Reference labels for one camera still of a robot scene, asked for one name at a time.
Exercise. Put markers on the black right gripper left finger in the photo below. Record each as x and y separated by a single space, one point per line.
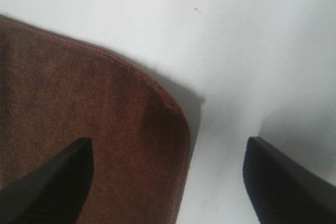
55 192

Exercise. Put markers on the brown towel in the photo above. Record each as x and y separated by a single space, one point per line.
55 89

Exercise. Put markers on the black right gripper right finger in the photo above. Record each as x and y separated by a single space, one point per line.
281 190

